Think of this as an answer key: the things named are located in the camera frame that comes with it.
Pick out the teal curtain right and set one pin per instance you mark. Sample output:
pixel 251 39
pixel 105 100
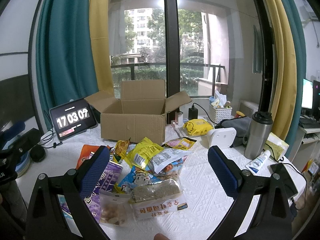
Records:
pixel 300 50

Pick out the clear bag of cookies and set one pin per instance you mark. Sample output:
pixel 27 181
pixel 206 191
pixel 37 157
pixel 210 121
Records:
pixel 113 208

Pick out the black power adapter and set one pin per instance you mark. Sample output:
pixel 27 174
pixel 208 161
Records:
pixel 192 113

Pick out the grey pouch bag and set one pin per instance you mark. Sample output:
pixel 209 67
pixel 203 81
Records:
pixel 241 125

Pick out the blue cartoon snack bag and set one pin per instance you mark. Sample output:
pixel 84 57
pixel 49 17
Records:
pixel 136 177

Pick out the teal curtain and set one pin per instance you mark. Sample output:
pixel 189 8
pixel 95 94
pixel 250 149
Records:
pixel 300 50
pixel 64 61

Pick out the clear bread snack bag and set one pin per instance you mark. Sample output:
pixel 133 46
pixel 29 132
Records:
pixel 158 199

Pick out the teal curtain left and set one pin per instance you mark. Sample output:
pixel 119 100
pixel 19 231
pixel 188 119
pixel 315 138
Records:
pixel 64 61

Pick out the white lamp base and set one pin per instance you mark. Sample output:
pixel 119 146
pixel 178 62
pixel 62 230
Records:
pixel 221 137

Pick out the yellow curtain left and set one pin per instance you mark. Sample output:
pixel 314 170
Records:
pixel 98 28

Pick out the black balcony railing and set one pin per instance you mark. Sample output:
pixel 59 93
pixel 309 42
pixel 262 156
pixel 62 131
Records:
pixel 197 79

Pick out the yellow curtain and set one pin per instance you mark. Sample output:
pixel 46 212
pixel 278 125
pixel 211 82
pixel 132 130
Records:
pixel 283 105
pixel 98 28

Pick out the open cardboard box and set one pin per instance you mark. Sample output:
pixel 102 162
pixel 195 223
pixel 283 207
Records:
pixel 141 111

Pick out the computer monitor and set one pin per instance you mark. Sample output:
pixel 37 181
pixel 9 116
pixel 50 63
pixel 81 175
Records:
pixel 307 96

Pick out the small yellow noodle snack bag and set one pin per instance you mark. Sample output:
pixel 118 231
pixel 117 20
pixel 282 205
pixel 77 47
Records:
pixel 120 150

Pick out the white plastic basket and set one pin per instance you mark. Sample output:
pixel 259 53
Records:
pixel 217 113

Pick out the white desk with keyboard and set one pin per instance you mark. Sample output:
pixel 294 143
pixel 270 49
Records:
pixel 305 147

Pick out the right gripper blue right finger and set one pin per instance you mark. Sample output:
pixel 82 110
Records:
pixel 226 171

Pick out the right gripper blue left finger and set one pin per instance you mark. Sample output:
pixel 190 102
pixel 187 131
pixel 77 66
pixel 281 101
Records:
pixel 91 170

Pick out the white tube of cream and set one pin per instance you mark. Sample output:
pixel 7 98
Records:
pixel 258 163

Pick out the steel thermos bottle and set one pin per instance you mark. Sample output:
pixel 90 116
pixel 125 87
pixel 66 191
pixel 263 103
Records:
pixel 259 130

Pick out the grey white label snack bag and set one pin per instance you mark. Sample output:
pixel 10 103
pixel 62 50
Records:
pixel 167 160

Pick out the black window frame post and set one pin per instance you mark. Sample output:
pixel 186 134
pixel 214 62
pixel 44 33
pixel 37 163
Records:
pixel 172 45

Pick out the tablet showing clock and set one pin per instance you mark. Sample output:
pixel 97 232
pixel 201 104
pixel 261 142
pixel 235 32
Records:
pixel 72 118

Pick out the orange snack bag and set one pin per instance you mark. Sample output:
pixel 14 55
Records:
pixel 86 152

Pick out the white charger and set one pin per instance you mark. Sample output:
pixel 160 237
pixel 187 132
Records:
pixel 179 118

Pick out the yellow black pink snack bag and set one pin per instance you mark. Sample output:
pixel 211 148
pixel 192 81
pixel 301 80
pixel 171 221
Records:
pixel 183 143

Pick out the yellow curtain right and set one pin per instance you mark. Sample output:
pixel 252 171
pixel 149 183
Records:
pixel 283 105

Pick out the black smartphone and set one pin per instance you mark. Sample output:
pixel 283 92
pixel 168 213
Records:
pixel 290 188

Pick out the yellow-green packet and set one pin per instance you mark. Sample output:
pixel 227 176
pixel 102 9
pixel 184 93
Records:
pixel 276 146

